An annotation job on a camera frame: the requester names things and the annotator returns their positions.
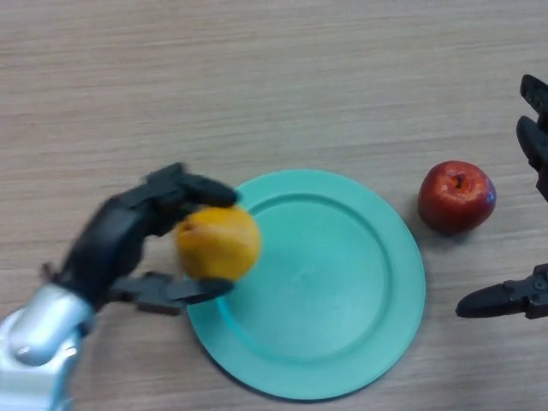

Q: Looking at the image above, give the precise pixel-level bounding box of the red apple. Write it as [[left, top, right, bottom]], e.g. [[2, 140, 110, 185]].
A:
[[417, 160, 497, 235]]

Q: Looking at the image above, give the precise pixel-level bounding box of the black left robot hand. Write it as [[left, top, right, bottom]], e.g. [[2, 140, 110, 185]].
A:
[[53, 162, 239, 318]]

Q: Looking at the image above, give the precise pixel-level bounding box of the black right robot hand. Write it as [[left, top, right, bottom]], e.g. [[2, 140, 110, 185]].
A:
[[456, 74, 548, 320]]

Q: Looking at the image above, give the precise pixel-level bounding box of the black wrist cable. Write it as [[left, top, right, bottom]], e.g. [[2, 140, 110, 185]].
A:
[[40, 261, 61, 286]]

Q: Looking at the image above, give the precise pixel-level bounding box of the green round plate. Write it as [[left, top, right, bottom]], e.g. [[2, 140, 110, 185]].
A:
[[186, 169, 427, 402]]

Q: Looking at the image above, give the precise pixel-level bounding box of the yellow pear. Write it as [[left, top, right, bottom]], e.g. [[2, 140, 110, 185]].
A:
[[176, 206, 261, 282]]

